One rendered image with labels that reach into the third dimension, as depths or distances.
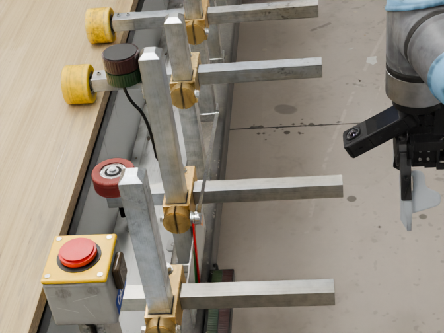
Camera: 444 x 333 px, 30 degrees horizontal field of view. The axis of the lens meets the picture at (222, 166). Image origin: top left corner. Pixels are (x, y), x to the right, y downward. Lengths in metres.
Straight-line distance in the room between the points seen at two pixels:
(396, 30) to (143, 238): 0.45
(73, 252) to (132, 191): 0.28
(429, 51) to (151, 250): 0.48
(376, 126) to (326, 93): 2.07
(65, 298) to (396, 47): 0.55
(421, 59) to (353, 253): 1.59
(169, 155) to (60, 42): 0.66
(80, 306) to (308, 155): 2.15
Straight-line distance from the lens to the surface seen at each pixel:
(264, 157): 2.99
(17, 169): 1.61
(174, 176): 1.44
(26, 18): 2.15
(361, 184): 2.85
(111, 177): 1.51
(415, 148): 1.24
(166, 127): 1.38
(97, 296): 0.88
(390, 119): 1.23
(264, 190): 1.50
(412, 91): 1.17
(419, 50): 1.07
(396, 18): 1.13
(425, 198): 1.27
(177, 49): 1.59
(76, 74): 1.70
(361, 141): 1.24
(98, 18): 1.91
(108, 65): 1.32
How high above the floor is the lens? 1.81
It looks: 38 degrees down
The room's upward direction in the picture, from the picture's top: 8 degrees counter-clockwise
